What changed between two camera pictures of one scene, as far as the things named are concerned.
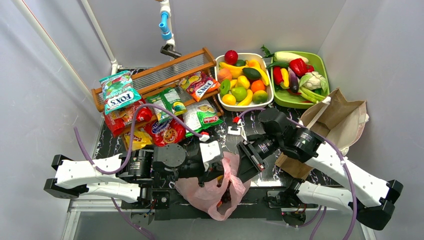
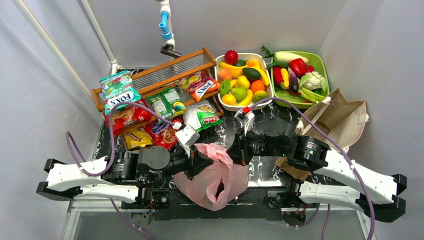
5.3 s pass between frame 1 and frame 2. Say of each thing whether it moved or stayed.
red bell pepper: stayed
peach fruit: stayed
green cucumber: stayed
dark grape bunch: moved
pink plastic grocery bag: moved
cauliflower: stayed
